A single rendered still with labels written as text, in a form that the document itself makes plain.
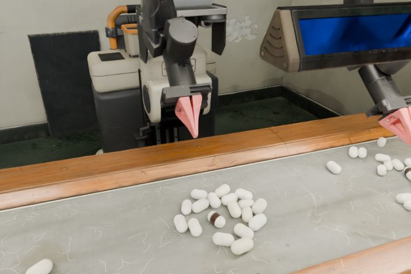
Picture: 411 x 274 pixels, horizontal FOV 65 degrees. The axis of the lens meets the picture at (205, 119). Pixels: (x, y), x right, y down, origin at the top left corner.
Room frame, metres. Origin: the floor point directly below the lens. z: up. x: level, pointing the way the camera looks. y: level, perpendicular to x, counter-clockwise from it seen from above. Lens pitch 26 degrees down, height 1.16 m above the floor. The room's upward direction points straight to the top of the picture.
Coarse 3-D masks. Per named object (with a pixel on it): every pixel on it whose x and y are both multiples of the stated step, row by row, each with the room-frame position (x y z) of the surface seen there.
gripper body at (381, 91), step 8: (384, 80) 0.69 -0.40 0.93; (392, 80) 0.69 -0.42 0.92; (368, 88) 0.70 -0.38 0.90; (376, 88) 0.68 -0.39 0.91; (384, 88) 0.67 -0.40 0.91; (392, 88) 0.67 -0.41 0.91; (376, 96) 0.68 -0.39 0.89; (384, 96) 0.66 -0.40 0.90; (392, 96) 0.66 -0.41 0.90; (400, 96) 0.66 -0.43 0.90; (408, 96) 0.66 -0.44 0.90; (376, 104) 0.67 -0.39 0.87; (384, 104) 0.63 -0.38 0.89; (368, 112) 0.66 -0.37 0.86; (376, 112) 0.67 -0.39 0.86
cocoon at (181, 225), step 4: (176, 216) 0.44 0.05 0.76; (180, 216) 0.43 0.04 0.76; (176, 220) 0.43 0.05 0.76; (180, 220) 0.42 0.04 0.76; (184, 220) 0.43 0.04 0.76; (176, 224) 0.42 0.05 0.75; (180, 224) 0.42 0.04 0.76; (184, 224) 0.42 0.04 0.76; (176, 228) 0.42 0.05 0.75; (180, 228) 0.41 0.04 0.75; (184, 228) 0.41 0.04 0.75
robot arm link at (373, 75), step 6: (366, 66) 0.72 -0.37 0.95; (372, 66) 0.72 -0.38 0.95; (360, 72) 0.73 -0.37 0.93; (366, 72) 0.72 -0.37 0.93; (372, 72) 0.71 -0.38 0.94; (378, 72) 0.70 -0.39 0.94; (366, 78) 0.71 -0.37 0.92; (372, 78) 0.70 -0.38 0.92; (378, 78) 0.69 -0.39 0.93; (366, 84) 0.71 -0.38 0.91
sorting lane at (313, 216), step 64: (128, 192) 0.53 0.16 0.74; (256, 192) 0.53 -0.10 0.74; (320, 192) 0.53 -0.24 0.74; (384, 192) 0.53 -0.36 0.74; (0, 256) 0.37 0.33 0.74; (64, 256) 0.37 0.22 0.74; (128, 256) 0.37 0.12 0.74; (192, 256) 0.37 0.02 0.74; (256, 256) 0.37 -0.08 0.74; (320, 256) 0.37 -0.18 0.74
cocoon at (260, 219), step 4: (256, 216) 0.43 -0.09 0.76; (260, 216) 0.43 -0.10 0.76; (264, 216) 0.44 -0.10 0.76; (252, 220) 0.42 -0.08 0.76; (256, 220) 0.42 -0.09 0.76; (260, 220) 0.42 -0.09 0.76; (264, 220) 0.43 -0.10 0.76; (248, 224) 0.42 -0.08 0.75; (252, 224) 0.42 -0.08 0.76; (256, 224) 0.42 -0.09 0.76; (260, 224) 0.42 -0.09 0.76; (252, 228) 0.42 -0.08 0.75; (256, 228) 0.41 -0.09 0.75
